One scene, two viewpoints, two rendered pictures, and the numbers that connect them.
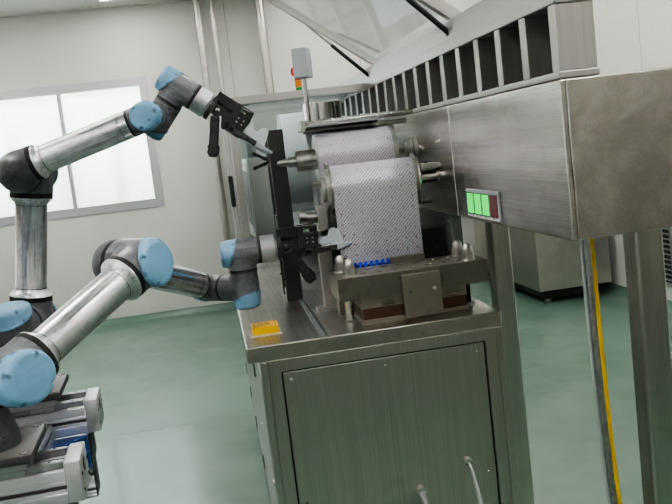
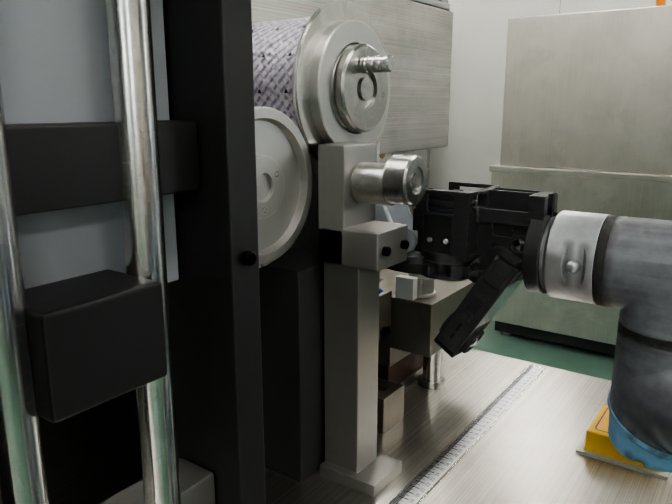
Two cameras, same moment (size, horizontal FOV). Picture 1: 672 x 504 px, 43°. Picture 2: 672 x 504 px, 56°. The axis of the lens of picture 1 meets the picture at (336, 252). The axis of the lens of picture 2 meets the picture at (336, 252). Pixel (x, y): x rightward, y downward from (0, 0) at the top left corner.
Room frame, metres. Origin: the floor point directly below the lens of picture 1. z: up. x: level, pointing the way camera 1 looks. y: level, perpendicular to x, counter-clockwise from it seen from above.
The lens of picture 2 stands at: (2.86, 0.39, 1.24)
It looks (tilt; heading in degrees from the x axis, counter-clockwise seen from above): 13 degrees down; 223
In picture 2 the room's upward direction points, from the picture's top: straight up
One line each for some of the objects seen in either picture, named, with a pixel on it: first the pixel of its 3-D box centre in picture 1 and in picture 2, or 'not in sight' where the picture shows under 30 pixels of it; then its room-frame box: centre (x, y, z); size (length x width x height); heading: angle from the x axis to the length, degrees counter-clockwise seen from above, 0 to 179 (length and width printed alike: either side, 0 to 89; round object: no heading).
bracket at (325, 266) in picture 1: (320, 258); (364, 320); (2.46, 0.05, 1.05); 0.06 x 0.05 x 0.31; 98
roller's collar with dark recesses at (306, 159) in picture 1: (306, 160); not in sight; (2.68, 0.06, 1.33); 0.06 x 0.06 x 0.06; 8
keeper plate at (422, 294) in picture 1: (422, 293); not in sight; (2.19, -0.21, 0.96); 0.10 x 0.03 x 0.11; 98
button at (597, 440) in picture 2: (264, 328); (630, 436); (2.24, 0.21, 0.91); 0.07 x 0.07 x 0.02; 8
